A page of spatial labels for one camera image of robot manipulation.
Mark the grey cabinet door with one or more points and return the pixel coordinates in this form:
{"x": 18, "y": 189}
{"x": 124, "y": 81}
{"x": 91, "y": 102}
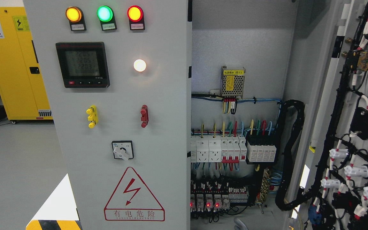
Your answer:
{"x": 325, "y": 164}
{"x": 160, "y": 149}

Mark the red indicator lamp left door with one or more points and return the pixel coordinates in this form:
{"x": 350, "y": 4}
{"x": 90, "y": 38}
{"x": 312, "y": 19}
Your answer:
{"x": 135, "y": 15}

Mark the green indicator lamp left door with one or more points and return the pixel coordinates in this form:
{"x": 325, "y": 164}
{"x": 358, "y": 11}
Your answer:
{"x": 106, "y": 17}

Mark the yellow indicator lamp left door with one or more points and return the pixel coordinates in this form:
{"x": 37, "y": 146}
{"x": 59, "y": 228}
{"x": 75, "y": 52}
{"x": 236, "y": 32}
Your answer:
{"x": 76, "y": 18}

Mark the white socket breaker row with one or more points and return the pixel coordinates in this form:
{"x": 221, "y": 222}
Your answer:
{"x": 210, "y": 149}

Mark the metal mesh power supply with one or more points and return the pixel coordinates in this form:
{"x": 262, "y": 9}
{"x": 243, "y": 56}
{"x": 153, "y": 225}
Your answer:
{"x": 232, "y": 81}

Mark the white indicator lamp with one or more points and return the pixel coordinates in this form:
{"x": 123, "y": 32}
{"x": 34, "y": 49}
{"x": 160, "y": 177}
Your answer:
{"x": 140, "y": 65}

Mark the black surge protector block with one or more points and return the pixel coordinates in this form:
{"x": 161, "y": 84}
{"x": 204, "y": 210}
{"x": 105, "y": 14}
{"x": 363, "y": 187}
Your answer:
{"x": 261, "y": 148}

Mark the lower relay terminal row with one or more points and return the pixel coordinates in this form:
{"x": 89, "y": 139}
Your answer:
{"x": 213, "y": 194}

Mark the red electric hazard sticker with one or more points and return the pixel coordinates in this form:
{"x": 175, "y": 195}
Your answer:
{"x": 132, "y": 200}

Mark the black digital power meter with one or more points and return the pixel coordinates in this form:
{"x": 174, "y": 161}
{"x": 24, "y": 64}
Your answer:
{"x": 83, "y": 64}

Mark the yellow safety cabinet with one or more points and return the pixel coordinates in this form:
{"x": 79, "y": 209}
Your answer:
{"x": 21, "y": 84}

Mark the red terminal post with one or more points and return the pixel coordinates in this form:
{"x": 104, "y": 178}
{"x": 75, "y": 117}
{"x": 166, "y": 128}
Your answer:
{"x": 144, "y": 116}

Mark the yellow terminal post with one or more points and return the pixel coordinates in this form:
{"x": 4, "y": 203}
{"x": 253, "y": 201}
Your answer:
{"x": 92, "y": 116}

